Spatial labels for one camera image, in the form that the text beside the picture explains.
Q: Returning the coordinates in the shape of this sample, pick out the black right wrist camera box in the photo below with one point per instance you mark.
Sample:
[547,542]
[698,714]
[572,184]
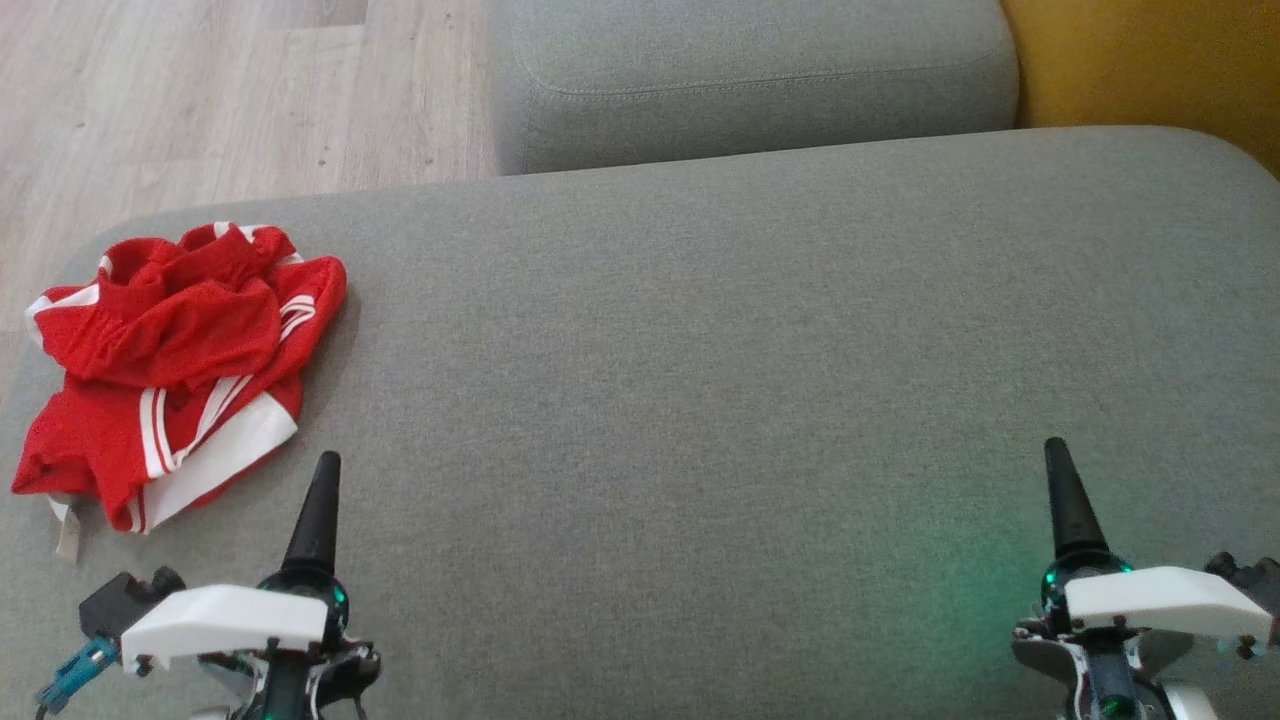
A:
[1250,580]

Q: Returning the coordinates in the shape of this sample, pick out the red jersey white stripes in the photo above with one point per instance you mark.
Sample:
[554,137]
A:
[90,440]

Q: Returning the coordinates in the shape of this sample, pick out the small grey sofa cushion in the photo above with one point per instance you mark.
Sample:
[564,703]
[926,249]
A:
[750,60]

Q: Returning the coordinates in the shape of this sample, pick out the red shorts white trim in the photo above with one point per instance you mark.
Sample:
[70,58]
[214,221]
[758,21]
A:
[170,320]

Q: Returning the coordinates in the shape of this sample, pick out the mustard yellow upholstered panel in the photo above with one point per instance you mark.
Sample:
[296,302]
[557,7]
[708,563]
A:
[1150,60]

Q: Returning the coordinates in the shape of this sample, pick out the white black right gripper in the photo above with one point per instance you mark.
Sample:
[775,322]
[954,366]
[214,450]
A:
[1150,600]

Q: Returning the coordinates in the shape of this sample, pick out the large grey sofa seat cushion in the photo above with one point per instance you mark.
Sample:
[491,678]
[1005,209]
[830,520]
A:
[700,400]

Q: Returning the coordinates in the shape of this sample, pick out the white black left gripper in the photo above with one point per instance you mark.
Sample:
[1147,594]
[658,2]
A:
[230,620]

